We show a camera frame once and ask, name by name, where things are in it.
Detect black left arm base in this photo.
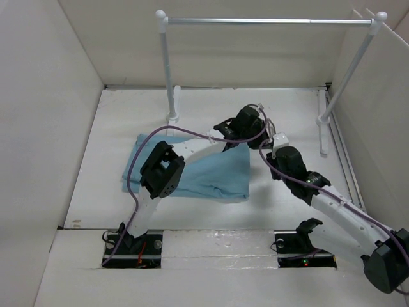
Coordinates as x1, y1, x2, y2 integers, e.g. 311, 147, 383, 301
101, 231, 163, 269

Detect white clothes rack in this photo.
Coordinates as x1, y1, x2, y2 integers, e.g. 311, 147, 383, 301
155, 10, 388, 155

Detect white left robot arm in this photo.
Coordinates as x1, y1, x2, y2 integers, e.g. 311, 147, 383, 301
118, 104, 268, 254

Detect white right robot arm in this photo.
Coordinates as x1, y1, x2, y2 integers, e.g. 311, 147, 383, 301
259, 136, 408, 294

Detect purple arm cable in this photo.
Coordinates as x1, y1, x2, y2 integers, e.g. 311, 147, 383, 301
101, 102, 275, 266
258, 139, 409, 295

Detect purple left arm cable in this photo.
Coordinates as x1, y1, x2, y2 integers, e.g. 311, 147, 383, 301
101, 102, 275, 266

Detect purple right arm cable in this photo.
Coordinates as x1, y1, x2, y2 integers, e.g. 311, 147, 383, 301
258, 139, 409, 295

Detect light blue trousers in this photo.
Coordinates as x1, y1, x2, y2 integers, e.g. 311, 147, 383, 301
122, 134, 251, 200

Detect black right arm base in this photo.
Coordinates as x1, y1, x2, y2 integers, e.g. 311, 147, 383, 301
270, 218, 337, 269

